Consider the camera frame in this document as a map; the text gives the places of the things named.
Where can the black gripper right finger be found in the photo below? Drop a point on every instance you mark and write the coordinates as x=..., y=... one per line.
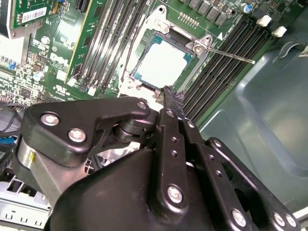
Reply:
x=211, y=173

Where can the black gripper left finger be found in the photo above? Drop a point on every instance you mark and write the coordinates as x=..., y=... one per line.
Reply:
x=72, y=120

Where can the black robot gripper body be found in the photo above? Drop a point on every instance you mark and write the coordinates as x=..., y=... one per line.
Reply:
x=108, y=197

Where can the metal socket cover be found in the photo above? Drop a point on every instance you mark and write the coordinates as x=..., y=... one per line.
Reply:
x=134, y=92

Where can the metal locking lever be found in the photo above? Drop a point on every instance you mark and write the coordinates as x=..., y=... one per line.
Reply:
x=126, y=62
x=231, y=55

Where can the silver CPU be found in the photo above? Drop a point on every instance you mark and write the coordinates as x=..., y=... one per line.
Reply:
x=163, y=63

